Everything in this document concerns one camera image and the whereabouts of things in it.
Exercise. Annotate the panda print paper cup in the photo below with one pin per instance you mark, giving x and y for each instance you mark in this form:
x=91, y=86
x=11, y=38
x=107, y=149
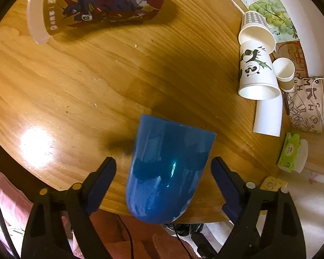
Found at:
x=255, y=72

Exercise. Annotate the letter print paper cup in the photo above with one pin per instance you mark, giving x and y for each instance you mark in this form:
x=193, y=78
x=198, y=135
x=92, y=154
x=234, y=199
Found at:
x=306, y=105

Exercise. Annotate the black plug adapter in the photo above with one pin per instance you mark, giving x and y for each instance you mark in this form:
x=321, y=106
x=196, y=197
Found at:
x=203, y=244

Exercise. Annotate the green tissue pack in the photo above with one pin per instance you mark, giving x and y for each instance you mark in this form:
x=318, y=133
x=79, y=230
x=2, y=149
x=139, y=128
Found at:
x=290, y=152

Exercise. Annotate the grey checkered paper cup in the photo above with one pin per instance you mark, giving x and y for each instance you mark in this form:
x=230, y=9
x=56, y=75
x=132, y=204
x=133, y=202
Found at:
x=255, y=28

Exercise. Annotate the large cartoon print paper cup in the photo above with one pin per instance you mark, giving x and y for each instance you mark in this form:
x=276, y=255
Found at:
x=97, y=2

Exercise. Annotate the small brown sleeve paper cup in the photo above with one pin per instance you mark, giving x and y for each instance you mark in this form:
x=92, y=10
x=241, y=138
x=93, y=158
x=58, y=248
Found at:
x=284, y=72

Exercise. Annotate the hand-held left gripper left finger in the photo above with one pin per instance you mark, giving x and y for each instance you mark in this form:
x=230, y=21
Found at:
x=97, y=192

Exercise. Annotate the pink cloth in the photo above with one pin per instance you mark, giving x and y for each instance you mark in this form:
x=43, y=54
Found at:
x=10, y=199

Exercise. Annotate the plain white paper cup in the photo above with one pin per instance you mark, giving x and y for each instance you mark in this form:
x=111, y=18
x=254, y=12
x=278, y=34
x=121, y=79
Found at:
x=268, y=116

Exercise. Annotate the blue cup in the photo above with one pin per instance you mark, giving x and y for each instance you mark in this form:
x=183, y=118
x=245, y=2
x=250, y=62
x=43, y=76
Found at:
x=164, y=167

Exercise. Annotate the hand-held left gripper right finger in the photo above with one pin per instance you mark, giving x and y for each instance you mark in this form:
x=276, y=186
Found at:
x=224, y=181

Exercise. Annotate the grape picture poster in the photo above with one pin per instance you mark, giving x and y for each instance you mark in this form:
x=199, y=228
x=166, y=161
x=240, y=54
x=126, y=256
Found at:
x=275, y=13

